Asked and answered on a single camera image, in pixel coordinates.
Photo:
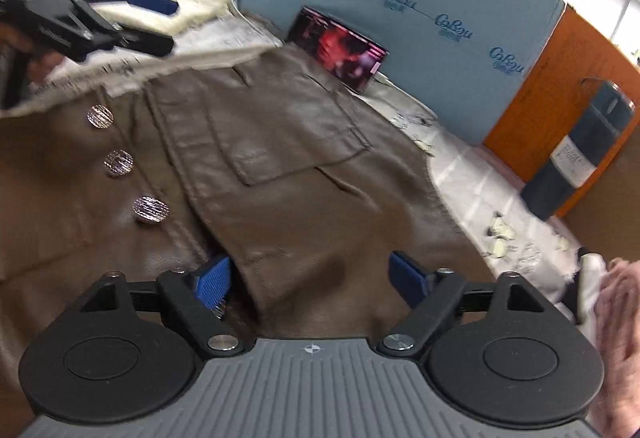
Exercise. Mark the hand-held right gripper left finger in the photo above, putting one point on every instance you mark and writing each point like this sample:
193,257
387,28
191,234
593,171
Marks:
212,280

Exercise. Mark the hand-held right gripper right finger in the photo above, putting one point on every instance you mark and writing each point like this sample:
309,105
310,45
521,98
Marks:
407,275

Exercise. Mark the brown leather jacket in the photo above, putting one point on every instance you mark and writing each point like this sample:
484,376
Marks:
300,167

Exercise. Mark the printed cartoon blanket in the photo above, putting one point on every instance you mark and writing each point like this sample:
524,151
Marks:
475,178

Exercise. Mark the white garment with black trim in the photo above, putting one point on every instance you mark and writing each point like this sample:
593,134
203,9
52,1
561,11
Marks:
592,278

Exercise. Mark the dark blue vacuum bottle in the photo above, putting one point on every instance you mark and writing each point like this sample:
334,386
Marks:
565,178

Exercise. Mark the large brown cardboard box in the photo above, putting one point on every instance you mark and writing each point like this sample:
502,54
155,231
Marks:
610,218

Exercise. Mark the pink knit sweater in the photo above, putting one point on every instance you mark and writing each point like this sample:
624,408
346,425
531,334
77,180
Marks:
620,343

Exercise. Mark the orange box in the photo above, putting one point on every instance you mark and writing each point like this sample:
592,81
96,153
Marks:
540,92

